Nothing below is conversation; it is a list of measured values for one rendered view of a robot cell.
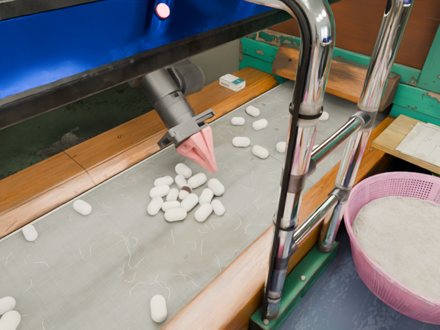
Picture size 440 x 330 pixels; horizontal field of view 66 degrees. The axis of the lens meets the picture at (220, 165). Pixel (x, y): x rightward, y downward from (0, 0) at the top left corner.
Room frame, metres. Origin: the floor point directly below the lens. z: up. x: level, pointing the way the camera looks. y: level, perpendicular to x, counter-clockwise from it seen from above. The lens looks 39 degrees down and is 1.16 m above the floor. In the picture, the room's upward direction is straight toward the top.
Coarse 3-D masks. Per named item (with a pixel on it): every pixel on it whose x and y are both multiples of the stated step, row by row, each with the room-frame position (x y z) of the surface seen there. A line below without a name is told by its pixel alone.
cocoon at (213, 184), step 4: (212, 180) 0.45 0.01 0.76; (216, 180) 0.46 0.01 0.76; (208, 184) 0.45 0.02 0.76; (212, 184) 0.45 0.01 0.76; (216, 184) 0.44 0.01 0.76; (220, 184) 0.44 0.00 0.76; (212, 188) 0.44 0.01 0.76; (216, 188) 0.44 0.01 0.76; (220, 188) 0.44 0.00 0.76; (216, 192) 0.43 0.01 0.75; (220, 192) 0.43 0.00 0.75
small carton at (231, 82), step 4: (224, 76) 0.84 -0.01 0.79; (228, 76) 0.84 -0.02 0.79; (232, 76) 0.84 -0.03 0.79; (220, 80) 0.83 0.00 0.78; (224, 80) 0.82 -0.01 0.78; (228, 80) 0.82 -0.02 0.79; (232, 80) 0.82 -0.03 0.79; (236, 80) 0.82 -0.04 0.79; (240, 80) 0.82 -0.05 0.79; (244, 80) 0.82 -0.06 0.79; (220, 84) 0.83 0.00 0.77; (224, 84) 0.82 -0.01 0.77; (228, 84) 0.81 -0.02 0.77; (232, 84) 0.80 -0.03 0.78; (236, 84) 0.79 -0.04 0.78; (240, 84) 0.81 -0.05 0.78; (244, 84) 0.82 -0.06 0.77; (232, 88) 0.80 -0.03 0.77; (236, 88) 0.79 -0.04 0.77; (240, 88) 0.81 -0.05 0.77
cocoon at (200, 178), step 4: (192, 176) 0.47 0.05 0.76; (196, 176) 0.47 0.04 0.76; (200, 176) 0.47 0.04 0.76; (204, 176) 0.47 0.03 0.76; (192, 180) 0.46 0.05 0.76; (196, 180) 0.46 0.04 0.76; (200, 180) 0.46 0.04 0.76; (204, 180) 0.46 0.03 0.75; (188, 184) 0.46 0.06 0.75; (192, 184) 0.45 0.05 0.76; (196, 184) 0.45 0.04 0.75; (200, 184) 0.46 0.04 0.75; (192, 188) 0.45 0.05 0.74
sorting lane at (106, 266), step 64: (320, 128) 0.66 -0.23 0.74; (128, 192) 0.44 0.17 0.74; (192, 192) 0.44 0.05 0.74; (256, 192) 0.44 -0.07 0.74; (0, 256) 0.31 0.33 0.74; (64, 256) 0.31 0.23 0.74; (128, 256) 0.31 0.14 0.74; (192, 256) 0.31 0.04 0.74; (64, 320) 0.21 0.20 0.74; (128, 320) 0.21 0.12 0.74
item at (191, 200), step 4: (188, 196) 0.41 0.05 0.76; (192, 196) 0.41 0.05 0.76; (196, 196) 0.42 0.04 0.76; (184, 200) 0.40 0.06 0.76; (188, 200) 0.40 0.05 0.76; (192, 200) 0.41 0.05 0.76; (196, 200) 0.41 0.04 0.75; (184, 204) 0.40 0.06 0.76; (188, 204) 0.40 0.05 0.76; (192, 204) 0.40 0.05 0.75; (184, 208) 0.39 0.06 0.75; (188, 208) 0.39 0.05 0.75
